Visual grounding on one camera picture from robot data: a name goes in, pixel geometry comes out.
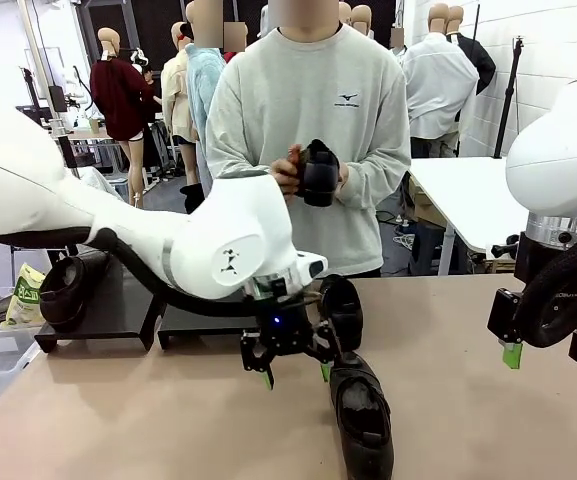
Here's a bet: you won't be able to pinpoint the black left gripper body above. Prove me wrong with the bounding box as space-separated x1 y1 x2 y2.
260 299 319 351

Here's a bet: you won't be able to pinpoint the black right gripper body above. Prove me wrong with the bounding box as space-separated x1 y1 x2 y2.
515 242 577 306

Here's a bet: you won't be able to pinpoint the black chunky loafer shoe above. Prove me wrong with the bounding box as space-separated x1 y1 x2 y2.
317 273 365 351
297 138 342 208

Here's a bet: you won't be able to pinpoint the black strap dress shoe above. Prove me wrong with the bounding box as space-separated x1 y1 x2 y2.
39 249 114 332
328 351 398 480

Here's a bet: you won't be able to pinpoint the person right forearm grey sleeve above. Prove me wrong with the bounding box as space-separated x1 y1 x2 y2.
206 134 282 194

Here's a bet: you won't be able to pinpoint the person left forearm grey sleeve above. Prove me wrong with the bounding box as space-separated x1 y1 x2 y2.
345 144 413 206

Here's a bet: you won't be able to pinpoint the black metal shoe stand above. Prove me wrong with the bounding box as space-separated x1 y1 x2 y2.
34 257 169 354
157 289 269 350

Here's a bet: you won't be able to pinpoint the person right hand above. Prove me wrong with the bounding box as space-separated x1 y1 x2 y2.
270 143 304 199

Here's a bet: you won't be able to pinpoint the person left hand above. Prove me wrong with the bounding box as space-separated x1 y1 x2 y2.
335 162 352 204

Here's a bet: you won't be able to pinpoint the person in grey sweatshirt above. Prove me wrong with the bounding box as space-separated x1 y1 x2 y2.
205 0 413 279

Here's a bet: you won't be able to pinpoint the black equipment case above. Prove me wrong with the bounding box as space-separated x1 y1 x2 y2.
410 222 469 276

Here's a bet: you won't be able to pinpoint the large white table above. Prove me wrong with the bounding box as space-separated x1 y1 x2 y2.
407 156 532 276

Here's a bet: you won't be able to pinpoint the cardboard box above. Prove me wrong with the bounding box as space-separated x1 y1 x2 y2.
407 177 447 226

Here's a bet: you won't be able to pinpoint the black boots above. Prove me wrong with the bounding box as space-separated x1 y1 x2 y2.
180 182 204 214

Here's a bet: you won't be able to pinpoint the tall black tripod pole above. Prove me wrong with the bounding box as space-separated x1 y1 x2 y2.
492 34 527 159

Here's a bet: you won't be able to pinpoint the mannequin in white shirt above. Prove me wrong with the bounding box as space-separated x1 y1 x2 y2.
400 2 480 159

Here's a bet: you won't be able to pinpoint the mannequin in black jacket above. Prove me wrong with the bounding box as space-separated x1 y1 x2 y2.
446 4 498 96

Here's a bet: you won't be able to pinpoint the white cloth cover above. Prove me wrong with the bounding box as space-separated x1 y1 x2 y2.
75 167 134 204

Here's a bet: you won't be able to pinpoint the green and white bag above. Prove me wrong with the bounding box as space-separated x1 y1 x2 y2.
0 263 49 329

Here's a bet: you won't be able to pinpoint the mannequin in beige shirt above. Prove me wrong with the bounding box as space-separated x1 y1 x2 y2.
160 22 202 186

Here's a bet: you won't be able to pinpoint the mannequin in light blue shirt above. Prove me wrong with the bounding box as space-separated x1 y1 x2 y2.
185 0 227 201

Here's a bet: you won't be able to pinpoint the mannequin in maroon sweater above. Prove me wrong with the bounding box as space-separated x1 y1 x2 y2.
89 27 157 211

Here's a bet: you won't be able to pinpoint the black rectangular box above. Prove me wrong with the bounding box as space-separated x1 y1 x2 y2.
47 84 68 114

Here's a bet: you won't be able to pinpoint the slanted black tripod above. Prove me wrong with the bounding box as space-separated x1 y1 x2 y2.
20 67 52 129

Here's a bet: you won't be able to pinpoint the black right arm cable sleeve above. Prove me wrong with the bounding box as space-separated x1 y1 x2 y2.
512 229 577 350

